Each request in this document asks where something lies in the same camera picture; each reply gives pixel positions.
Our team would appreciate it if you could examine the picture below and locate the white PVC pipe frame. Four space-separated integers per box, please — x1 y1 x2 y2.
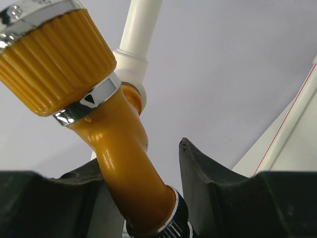
90 0 317 238

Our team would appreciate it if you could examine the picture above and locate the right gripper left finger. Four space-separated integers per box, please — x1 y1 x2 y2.
0 157 129 238

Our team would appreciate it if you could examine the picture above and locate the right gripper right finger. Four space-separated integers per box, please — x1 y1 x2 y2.
179 138 317 238

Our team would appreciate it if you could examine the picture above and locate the orange faucet chrome knob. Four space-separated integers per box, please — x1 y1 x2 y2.
0 0 194 238

